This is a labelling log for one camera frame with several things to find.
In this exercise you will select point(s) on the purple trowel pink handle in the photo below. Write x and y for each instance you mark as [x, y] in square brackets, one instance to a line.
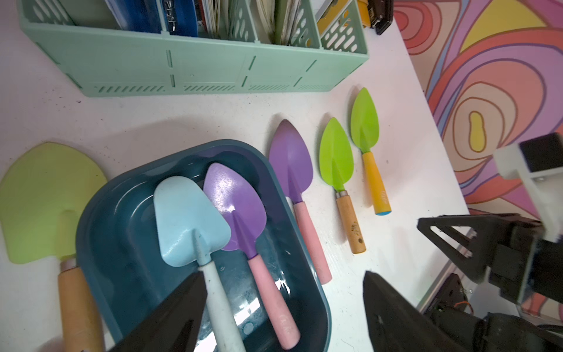
[241, 207]
[292, 163]

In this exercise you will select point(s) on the green file organizer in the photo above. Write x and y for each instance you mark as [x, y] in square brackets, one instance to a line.
[117, 63]

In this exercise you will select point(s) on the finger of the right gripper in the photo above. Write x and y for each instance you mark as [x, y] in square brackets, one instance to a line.
[479, 234]

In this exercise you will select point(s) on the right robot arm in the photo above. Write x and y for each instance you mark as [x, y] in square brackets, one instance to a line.
[496, 332]

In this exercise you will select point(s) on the teal storage box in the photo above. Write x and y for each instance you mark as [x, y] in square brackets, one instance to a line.
[117, 243]

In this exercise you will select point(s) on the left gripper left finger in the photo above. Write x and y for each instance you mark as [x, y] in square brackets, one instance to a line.
[174, 325]

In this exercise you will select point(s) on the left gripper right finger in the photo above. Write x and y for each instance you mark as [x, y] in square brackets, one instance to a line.
[395, 325]

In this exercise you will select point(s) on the black stapler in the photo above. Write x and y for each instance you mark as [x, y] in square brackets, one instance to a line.
[380, 14]

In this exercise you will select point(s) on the blue folder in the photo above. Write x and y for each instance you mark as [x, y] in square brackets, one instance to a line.
[174, 17]

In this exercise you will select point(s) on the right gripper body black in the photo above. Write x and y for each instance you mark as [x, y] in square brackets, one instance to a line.
[531, 260]

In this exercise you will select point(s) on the yellow sticky note pad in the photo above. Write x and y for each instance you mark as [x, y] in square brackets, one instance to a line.
[363, 6]

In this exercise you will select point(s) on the light green round shovel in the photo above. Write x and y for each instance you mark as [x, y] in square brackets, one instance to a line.
[43, 196]

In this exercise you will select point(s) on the green trowel wooden handle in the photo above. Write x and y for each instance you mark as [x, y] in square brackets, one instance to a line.
[336, 169]

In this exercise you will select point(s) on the light blue shovel white handle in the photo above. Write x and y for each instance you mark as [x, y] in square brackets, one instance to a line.
[189, 230]

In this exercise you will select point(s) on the green trowel yellow handle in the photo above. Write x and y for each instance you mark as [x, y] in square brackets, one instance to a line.
[365, 132]

